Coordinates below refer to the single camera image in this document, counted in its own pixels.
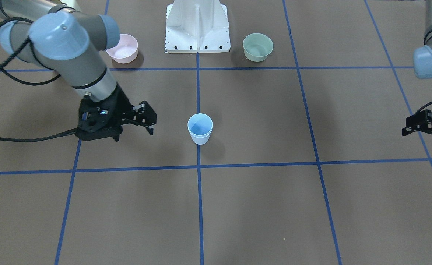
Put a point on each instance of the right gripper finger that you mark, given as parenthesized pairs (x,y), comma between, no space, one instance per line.
(116,137)

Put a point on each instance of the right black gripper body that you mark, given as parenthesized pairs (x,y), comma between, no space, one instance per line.
(123,104)

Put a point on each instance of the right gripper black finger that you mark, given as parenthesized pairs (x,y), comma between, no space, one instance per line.
(141,115)

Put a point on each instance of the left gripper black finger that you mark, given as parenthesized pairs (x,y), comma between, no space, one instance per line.
(419,121)

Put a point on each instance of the light blue cup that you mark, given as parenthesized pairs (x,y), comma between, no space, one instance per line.
(200,125)
(200,139)

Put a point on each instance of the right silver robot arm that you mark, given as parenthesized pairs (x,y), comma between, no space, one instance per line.
(60,38)

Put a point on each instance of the pink bowl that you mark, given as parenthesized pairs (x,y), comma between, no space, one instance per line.
(125,51)

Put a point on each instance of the green bowl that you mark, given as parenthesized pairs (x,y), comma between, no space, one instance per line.
(257,47)

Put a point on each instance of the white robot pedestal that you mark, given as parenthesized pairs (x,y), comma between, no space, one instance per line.
(197,26)

